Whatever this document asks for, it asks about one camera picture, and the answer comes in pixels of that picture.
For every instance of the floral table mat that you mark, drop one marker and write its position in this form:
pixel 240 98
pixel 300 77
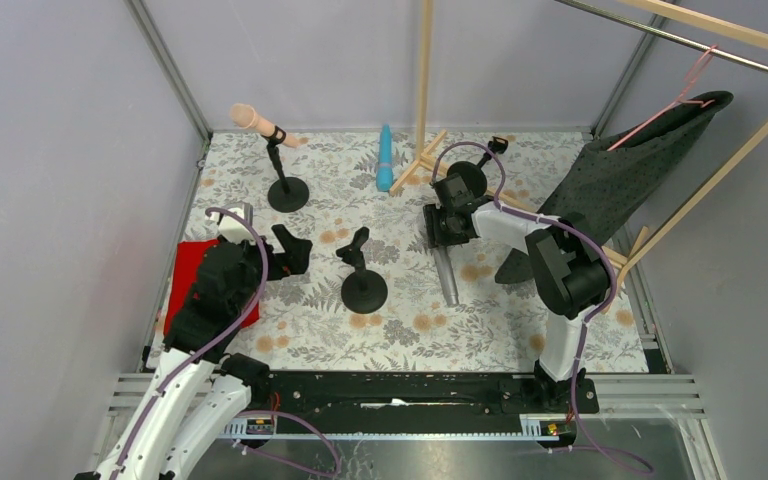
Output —
pixel 303 322

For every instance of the beige microphone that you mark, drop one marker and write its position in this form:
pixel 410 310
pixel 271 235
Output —
pixel 247 118

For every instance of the blue microphone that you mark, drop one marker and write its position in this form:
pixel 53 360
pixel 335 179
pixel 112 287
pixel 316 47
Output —
pixel 384 171

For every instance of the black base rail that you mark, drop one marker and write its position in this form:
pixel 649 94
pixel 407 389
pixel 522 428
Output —
pixel 416 403

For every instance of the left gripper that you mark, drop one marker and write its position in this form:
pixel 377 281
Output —
pixel 268 255

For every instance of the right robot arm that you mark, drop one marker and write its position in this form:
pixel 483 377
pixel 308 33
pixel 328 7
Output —
pixel 573 279

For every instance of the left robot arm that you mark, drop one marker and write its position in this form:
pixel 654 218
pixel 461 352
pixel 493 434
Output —
pixel 197 388

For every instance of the pink wire hanger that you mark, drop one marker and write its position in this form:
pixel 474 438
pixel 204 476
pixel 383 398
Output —
pixel 689 81

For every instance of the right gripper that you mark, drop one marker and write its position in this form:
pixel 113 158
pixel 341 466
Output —
pixel 437 225

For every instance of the grey microphone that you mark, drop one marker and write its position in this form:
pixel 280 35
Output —
pixel 446 275

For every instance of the red folded shirt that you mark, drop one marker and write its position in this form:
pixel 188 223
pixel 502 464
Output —
pixel 188 272

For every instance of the dark dotted hanging cloth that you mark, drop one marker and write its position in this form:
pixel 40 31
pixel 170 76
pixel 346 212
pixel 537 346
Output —
pixel 613 176

